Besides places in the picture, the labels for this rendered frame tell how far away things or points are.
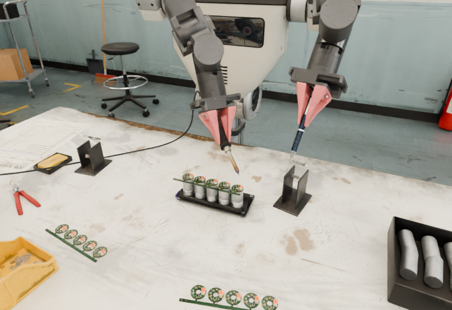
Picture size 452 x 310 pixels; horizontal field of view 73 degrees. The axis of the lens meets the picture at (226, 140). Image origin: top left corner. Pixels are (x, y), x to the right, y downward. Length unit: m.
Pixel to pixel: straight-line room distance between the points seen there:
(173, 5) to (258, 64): 0.39
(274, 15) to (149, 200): 0.61
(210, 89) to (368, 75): 2.64
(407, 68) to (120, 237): 2.90
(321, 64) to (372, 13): 2.51
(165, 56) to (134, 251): 3.35
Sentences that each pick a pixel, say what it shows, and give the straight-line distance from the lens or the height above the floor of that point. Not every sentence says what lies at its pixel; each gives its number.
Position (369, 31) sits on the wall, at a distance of 3.12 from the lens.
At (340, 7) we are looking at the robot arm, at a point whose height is 1.15.
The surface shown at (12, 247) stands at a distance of 0.68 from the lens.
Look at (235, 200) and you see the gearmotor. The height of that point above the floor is 0.79.
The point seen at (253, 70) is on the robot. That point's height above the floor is 0.93.
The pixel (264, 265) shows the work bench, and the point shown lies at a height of 0.75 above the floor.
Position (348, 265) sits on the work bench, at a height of 0.75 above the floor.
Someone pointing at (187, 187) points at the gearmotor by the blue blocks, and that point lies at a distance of 0.67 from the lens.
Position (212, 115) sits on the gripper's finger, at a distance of 0.63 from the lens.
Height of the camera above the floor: 1.19
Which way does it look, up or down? 28 degrees down
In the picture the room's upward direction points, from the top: straight up
